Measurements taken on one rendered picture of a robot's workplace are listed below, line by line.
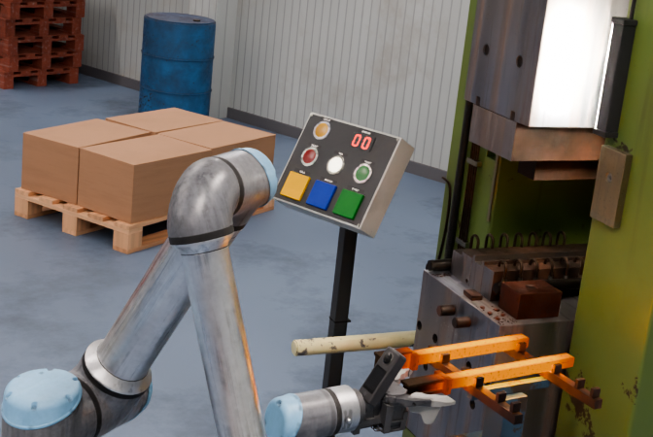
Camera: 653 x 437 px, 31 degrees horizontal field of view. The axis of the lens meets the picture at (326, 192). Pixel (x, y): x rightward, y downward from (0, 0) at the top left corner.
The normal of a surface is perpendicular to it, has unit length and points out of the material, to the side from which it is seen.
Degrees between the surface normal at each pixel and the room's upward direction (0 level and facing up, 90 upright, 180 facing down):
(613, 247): 90
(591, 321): 90
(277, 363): 0
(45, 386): 5
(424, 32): 90
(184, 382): 0
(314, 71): 90
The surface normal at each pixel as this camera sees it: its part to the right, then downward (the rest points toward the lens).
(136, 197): 0.80, 0.24
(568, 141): 0.40, 0.29
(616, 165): -0.91, 0.02
